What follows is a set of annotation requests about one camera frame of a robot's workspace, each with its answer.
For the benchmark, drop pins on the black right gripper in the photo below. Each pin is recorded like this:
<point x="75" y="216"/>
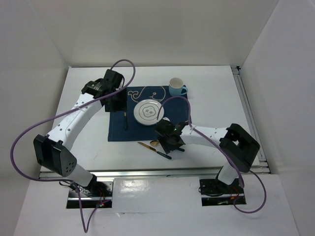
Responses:
<point x="167" y="147"/>

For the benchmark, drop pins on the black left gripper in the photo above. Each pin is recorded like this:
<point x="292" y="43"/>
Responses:
<point x="122" y="105"/>

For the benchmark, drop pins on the gold fork green handle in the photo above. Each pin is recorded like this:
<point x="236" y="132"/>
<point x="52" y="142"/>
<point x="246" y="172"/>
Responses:
<point x="125" y="121"/>

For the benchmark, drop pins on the gold spoon green handle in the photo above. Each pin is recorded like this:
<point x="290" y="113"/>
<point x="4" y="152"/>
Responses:
<point x="155" y="143"/>

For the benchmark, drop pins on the gold knife green handle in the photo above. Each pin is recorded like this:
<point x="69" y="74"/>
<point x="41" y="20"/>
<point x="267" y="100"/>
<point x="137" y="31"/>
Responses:
<point x="154" y="150"/>

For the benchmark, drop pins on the white plate with dark rim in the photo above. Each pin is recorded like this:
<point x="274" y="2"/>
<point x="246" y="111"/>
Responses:
<point x="148" y="112"/>

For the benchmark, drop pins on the light blue mug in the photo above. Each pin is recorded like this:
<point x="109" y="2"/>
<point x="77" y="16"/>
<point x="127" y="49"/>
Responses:
<point x="176" y="87"/>

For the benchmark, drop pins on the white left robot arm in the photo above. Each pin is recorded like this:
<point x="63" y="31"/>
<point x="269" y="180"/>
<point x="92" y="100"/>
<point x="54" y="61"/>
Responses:
<point x="53" y="150"/>

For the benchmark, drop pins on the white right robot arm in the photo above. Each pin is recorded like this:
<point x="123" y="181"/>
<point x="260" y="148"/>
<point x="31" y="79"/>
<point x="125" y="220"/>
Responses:
<point x="234" y="142"/>

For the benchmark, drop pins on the aluminium front rail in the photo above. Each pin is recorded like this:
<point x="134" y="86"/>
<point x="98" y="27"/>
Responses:
<point x="155" y="173"/>

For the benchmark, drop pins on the aluminium rail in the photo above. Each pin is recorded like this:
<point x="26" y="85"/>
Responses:
<point x="155" y="173"/>
<point x="251" y="115"/>

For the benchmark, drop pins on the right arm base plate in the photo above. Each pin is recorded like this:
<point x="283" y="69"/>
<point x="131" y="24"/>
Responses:
<point x="216" y="193"/>

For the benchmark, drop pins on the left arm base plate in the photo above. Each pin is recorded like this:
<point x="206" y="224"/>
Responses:
<point x="89" y="200"/>

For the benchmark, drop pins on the aluminium right side rail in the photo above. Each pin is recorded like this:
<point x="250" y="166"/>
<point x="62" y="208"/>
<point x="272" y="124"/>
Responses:
<point x="251" y="115"/>

